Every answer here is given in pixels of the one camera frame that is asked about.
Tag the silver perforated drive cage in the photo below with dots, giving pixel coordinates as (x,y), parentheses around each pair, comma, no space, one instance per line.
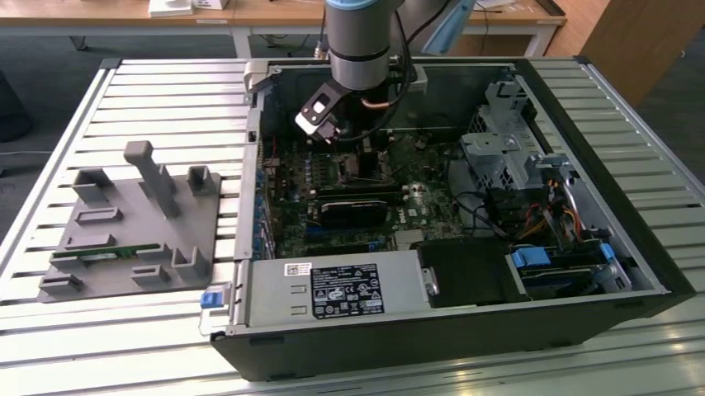
(491,152)

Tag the small blue plastic clip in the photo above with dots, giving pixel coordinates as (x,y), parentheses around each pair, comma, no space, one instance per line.
(607,252)

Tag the blue case latch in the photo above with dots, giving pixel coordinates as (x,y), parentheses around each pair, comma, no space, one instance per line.
(214,299)

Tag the grey power supply unit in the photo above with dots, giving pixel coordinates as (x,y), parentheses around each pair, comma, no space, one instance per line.
(276,288)

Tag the green motherboard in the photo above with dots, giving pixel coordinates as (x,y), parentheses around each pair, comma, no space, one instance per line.
(436,194)

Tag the wooden cabinet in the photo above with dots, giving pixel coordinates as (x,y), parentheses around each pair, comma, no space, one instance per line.
(633,41)

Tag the green RAM stick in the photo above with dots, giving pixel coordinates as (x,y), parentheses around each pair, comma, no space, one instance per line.
(127,250)

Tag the CPU socket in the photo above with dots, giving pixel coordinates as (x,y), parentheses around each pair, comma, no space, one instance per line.
(346,175)

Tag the black open PC case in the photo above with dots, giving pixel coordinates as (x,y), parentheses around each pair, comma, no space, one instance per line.
(413,350)

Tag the white cardboard box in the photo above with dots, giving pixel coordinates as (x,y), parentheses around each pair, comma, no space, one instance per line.
(171,8)
(211,4)

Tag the grey parts rack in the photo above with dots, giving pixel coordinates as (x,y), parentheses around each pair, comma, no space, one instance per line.
(138,231)

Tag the black RAM slot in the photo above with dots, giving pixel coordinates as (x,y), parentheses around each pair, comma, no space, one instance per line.
(358,192)
(358,200)
(358,189)
(358,196)

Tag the wooden desk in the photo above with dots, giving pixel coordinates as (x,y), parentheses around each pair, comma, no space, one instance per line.
(265,14)

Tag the black plastic fan shroud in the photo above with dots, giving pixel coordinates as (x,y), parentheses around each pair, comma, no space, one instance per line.
(468,272)

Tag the small silver heat sink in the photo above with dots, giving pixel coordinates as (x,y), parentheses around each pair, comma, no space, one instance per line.
(410,239)

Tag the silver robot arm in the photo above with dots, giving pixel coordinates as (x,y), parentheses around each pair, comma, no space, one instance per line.
(358,41)

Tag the hard disk in blue carrier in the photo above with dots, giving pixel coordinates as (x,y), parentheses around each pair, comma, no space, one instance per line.
(532,257)

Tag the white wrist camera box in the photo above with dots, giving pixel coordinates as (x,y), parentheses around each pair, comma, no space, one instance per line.
(320,108)

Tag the black graphics card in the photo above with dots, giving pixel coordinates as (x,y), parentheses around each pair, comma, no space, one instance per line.
(353,212)

